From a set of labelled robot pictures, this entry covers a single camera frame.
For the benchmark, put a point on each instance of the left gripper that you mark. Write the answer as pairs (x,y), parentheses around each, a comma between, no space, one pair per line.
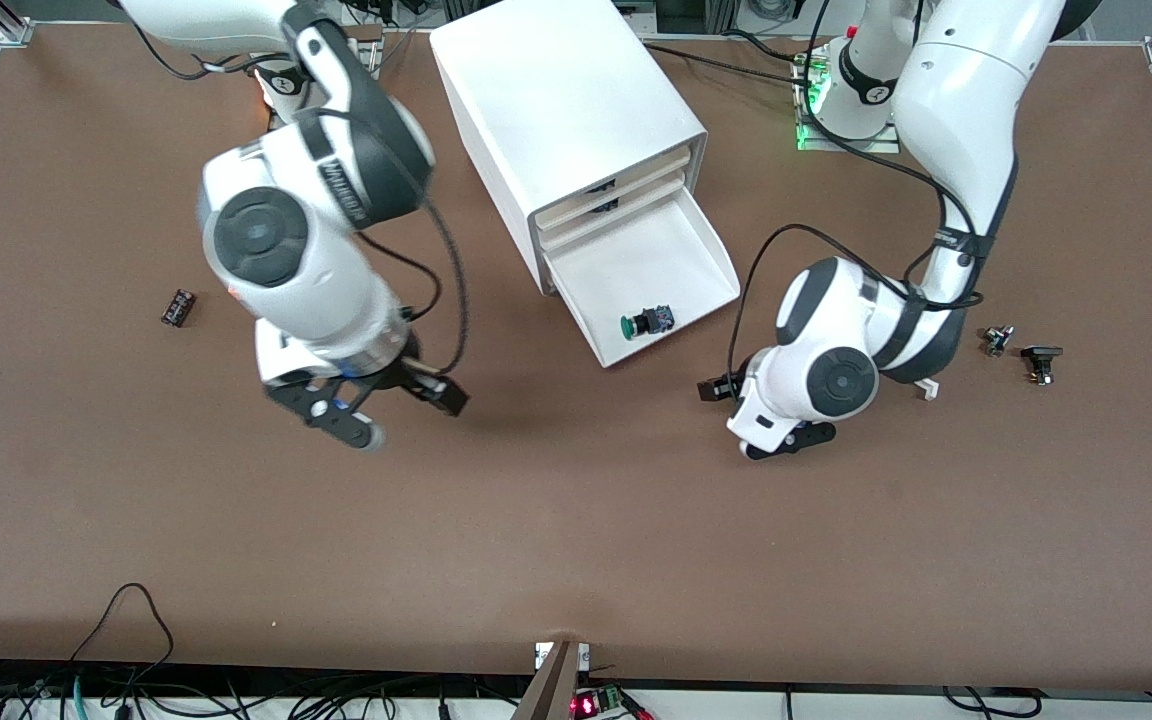
(719,389)

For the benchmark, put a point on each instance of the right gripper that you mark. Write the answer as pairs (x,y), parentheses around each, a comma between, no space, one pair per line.
(398,377)

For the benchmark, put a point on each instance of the green push button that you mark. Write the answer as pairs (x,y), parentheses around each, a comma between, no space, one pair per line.
(648,322)

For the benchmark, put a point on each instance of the white cabinet drawer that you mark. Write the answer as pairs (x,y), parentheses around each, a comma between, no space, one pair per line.
(636,203)
(656,173)
(636,270)

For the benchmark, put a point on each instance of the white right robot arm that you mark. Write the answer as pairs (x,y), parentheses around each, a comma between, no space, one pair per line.
(296,260)

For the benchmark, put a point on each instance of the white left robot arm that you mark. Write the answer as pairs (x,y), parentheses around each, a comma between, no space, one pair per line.
(976,100)

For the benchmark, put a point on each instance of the white drawer cabinet shell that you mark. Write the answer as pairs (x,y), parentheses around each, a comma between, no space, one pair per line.
(556,90)

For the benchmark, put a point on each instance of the white curved plastic arc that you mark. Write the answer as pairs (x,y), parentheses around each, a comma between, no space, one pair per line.
(928,388)

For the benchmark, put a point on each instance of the small black terminal block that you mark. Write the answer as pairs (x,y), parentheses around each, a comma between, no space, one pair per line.
(178,308)

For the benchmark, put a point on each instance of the green board with red light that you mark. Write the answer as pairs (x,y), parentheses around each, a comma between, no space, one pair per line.
(591,706)

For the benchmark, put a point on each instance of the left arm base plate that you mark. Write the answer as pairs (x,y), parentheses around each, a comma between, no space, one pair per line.
(816,140)

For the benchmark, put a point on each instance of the small metal switch part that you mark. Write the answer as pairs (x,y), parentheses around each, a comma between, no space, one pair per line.
(996,341)

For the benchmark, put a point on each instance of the white mount bracket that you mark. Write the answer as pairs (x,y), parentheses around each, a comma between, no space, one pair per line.
(543,655)

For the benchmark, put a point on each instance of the small black switch part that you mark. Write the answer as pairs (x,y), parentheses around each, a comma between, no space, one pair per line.
(1041,357)

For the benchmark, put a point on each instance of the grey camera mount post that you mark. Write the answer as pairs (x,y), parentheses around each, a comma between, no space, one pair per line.
(556,690)

